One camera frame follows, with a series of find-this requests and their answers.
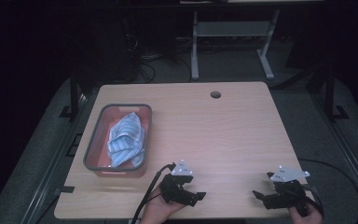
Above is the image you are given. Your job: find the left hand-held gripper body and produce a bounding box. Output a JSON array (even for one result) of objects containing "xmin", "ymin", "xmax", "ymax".
[{"xmin": 159, "ymin": 159, "xmax": 200, "ymax": 207}]

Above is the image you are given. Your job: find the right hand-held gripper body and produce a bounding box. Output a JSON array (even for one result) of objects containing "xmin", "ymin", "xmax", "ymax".
[{"xmin": 263, "ymin": 165, "xmax": 311, "ymax": 217}]

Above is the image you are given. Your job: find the blue striped cloth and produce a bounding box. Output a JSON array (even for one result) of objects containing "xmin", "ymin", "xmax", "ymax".
[{"xmin": 106, "ymin": 111, "xmax": 146, "ymax": 169}]

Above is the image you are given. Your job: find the pink basket with grey rim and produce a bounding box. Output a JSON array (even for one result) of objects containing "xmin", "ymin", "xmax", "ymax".
[{"xmin": 82, "ymin": 103, "xmax": 154, "ymax": 179}]

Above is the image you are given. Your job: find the person's right hand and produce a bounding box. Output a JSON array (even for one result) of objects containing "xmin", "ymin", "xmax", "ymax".
[{"xmin": 287, "ymin": 201, "xmax": 324, "ymax": 224}]

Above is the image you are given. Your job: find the person's left hand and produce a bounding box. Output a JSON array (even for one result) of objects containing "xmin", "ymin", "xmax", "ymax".
[{"xmin": 140, "ymin": 185, "xmax": 186, "ymax": 224}]

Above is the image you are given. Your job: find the grey metal stand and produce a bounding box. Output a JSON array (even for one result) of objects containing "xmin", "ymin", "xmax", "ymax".
[{"xmin": 190, "ymin": 8, "xmax": 281, "ymax": 82}]

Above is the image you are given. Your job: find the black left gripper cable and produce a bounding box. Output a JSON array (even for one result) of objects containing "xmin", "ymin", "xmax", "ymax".
[{"xmin": 131, "ymin": 161, "xmax": 177, "ymax": 224}]

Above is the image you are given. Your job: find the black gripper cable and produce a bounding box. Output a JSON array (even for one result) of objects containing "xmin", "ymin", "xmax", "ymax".
[
  {"xmin": 297, "ymin": 158, "xmax": 358, "ymax": 224},
  {"xmin": 131, "ymin": 161, "xmax": 177, "ymax": 224}
]

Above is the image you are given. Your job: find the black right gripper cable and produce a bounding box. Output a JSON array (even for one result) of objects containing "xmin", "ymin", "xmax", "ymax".
[{"xmin": 297, "ymin": 158, "xmax": 358, "ymax": 224}]

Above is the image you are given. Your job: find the aluminium frame rail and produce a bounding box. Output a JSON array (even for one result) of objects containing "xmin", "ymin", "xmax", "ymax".
[
  {"xmin": 20, "ymin": 92, "xmax": 90, "ymax": 224},
  {"xmin": 310, "ymin": 92, "xmax": 358, "ymax": 217}
]

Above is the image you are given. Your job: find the black metal post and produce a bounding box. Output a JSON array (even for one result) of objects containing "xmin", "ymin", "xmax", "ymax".
[
  {"xmin": 324, "ymin": 65, "xmax": 350, "ymax": 123},
  {"xmin": 58, "ymin": 70, "xmax": 80, "ymax": 121}
]

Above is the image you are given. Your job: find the black table edge bracket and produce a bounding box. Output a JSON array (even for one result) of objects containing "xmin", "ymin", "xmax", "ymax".
[{"xmin": 53, "ymin": 185, "xmax": 76, "ymax": 195}]

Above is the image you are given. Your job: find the bundle of floor cables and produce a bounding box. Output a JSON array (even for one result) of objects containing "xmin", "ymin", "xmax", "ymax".
[{"xmin": 125, "ymin": 32, "xmax": 194, "ymax": 85}]

